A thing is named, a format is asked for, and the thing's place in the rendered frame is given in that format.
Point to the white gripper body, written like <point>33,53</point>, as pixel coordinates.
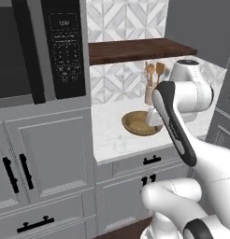
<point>153,118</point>

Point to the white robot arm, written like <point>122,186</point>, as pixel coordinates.
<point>199,93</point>

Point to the golden brown bowl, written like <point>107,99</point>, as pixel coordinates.
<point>135,124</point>

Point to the beige utensil pot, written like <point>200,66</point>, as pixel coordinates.
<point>149,93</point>

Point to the wooden spoon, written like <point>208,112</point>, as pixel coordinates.
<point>150,71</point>

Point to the wooden spatula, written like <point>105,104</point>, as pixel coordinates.
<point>160,70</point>

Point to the small grey drawer front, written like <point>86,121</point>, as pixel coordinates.
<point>126,166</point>

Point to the grey panelled cabinet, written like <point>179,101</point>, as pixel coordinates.
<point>224,109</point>

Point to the wide grey cupboard door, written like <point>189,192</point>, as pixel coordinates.
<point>57,149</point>

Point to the large grey drawer front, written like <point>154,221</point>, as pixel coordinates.
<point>67,214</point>

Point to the black and grey microwave oven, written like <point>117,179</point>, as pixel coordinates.
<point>32,46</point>

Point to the dark wooden wall shelf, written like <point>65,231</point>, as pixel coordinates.
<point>135,49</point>

